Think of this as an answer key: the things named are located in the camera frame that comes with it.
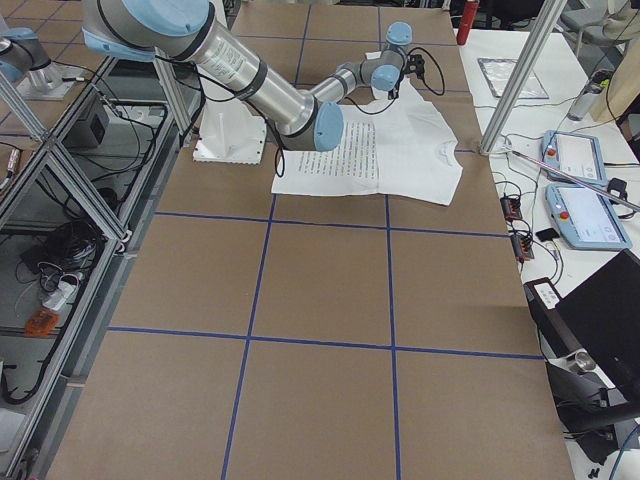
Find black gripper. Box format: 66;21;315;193
387;54;425;98

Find white long-sleeve printed shirt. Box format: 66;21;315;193
271;80;463;206

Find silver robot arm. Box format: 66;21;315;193
82;1;413;152

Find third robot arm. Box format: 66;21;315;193
1;27;51;83

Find red bottle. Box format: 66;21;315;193
456;0;480;46

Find silver foil tray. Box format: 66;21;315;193
476;57;549;100

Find grey water bottle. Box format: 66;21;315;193
567;82;603;121

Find upper teach pendant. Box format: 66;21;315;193
541;130;607;186

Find teach pendant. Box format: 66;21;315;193
541;130;607;186
545;183;633;251

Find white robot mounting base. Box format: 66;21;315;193
193;100;267;165

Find lower teach pendant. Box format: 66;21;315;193
545;183;633;251

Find black laptop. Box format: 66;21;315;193
524;249;639;399

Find orange device on floor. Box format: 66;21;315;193
24;308;59;338

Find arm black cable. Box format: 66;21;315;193
409;45;446;97

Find aluminium frame post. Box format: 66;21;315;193
479;0;567;155

